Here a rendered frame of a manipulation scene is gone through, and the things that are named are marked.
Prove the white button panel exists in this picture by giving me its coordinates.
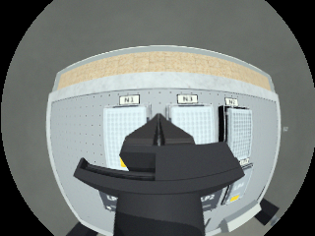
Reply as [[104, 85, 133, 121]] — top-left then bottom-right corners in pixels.
[[218, 186, 266, 233]]

